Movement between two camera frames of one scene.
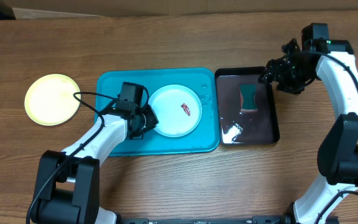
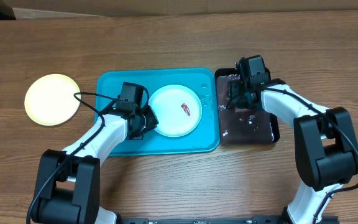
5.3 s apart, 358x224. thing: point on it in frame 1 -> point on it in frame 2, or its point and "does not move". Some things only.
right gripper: [275, 73] -> [235, 95]
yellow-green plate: [50, 99] does not move
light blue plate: [178, 109] does not move
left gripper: [152, 121] does not move
